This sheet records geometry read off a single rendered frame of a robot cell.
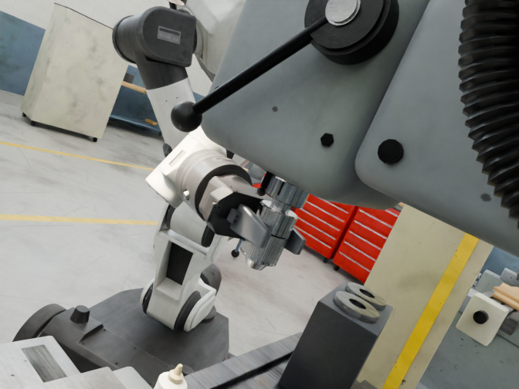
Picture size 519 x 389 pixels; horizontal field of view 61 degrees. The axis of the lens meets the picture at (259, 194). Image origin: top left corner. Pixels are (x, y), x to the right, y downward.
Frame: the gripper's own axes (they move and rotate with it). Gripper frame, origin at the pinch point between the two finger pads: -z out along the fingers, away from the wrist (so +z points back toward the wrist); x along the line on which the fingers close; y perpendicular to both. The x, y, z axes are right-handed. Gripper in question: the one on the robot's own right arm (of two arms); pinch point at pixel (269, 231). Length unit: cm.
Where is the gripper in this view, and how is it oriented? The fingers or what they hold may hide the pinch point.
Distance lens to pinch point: 50.4
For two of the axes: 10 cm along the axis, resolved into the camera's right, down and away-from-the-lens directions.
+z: -5.3, -3.8, 7.6
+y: -4.0, 9.0, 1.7
